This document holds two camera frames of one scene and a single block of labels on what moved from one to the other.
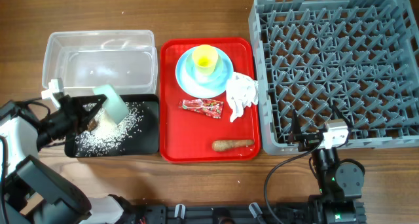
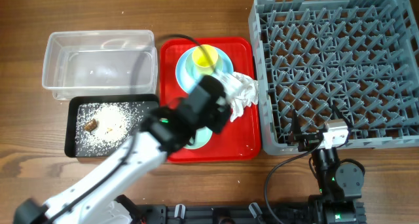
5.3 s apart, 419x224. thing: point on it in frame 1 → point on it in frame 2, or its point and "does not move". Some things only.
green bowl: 114,106 → 203,135
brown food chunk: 92,125 does not move
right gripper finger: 338,114 does not move
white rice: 106,136 does not move
